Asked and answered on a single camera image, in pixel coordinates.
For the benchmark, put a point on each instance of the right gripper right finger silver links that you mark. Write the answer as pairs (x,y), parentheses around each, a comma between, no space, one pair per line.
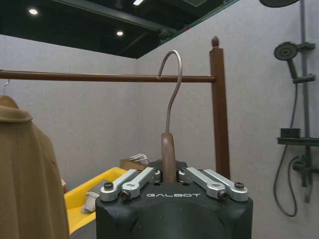
(211,182)

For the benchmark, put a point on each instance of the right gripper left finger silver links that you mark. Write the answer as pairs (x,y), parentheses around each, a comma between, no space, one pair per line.
(135,181)

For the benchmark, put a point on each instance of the brown hanger with metal hook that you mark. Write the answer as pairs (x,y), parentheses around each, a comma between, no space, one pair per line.
(171,119)

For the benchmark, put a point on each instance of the tan coat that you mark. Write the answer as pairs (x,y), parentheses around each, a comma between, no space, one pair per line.
(27,169)

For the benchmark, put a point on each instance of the dark shower mixer valve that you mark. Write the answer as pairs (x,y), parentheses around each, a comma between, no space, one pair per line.
(300,166)

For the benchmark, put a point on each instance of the brown wooden rack post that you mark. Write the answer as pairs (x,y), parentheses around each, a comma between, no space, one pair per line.
(219,109)

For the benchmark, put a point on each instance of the cardboard box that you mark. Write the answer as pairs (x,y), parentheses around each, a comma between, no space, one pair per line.
(132,164)

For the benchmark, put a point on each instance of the dark rain shower head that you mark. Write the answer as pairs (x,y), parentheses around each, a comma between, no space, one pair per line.
(279,3)

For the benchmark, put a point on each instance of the dark box on shelf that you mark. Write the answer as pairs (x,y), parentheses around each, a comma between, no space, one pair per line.
(290,132)

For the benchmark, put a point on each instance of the grey cloth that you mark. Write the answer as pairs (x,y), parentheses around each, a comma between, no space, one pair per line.
(88,203)

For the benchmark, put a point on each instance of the dark shower shelf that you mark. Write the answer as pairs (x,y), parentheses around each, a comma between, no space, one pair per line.
(297,141)

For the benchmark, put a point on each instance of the dark hand shower head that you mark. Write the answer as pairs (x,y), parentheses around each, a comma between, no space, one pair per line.
(287,56)

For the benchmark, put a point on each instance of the brown wooden clothes rail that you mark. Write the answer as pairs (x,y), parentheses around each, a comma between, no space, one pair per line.
(107,76)

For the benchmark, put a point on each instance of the yellow plastic bin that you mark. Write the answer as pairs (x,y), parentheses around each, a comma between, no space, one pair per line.
(84,196)

